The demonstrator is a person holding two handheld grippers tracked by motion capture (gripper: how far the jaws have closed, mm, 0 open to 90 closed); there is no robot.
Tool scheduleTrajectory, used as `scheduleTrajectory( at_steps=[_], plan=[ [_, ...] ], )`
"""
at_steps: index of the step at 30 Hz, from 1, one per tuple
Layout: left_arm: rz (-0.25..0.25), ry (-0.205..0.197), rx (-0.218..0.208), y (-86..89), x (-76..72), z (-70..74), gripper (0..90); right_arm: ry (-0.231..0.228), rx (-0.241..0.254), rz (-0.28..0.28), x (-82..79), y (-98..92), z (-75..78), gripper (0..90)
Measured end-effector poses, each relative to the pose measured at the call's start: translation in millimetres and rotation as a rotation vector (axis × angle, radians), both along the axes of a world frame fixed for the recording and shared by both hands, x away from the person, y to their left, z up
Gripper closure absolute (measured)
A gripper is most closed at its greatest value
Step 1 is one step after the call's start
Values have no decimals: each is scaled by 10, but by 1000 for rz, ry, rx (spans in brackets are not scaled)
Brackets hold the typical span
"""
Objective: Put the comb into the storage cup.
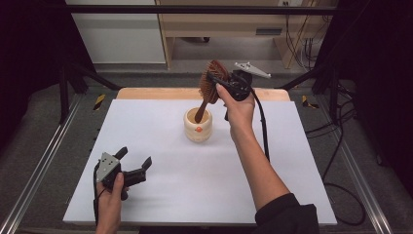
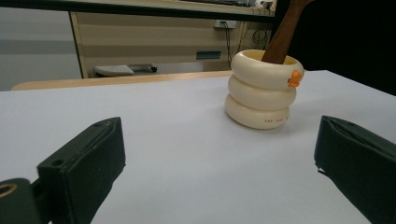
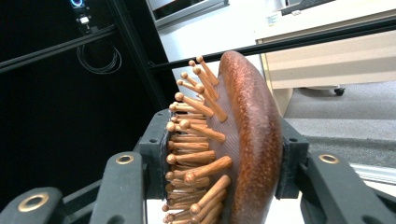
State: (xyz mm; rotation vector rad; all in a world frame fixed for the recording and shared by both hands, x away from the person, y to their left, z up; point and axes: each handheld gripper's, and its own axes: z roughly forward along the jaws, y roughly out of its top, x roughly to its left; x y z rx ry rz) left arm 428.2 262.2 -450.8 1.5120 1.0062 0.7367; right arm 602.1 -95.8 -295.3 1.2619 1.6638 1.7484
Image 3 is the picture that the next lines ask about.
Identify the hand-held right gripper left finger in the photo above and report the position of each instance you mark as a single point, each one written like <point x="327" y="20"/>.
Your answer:
<point x="152" y="161"/>

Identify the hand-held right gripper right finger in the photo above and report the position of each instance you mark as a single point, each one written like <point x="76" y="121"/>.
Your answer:
<point x="292" y="168"/>

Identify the brown wooden hairbrush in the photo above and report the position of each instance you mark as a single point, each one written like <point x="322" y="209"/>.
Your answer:
<point x="255" y="140"/>

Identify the black caster wheel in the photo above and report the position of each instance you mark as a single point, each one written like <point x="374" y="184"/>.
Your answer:
<point x="339" y="91"/>

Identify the light wooden desk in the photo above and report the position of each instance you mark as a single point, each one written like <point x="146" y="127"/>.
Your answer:
<point x="327" y="65"/>

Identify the white cabinet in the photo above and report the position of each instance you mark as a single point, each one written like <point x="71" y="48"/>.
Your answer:
<point x="218" y="34"/>

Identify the grey framed panel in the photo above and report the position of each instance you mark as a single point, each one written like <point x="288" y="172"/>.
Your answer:
<point x="186" y="11"/>

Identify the aluminium floor rail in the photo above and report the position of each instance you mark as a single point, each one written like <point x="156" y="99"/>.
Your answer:
<point x="376" y="174"/>

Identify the black frame post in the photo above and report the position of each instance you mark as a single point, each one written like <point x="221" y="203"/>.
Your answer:
<point x="134" y="37"/>

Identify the black frame crossbar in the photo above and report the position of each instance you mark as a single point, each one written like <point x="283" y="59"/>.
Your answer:
<point x="311" y="39"/>

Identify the black frame side bar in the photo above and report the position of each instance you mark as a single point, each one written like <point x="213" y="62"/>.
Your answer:
<point x="56" y="48"/>

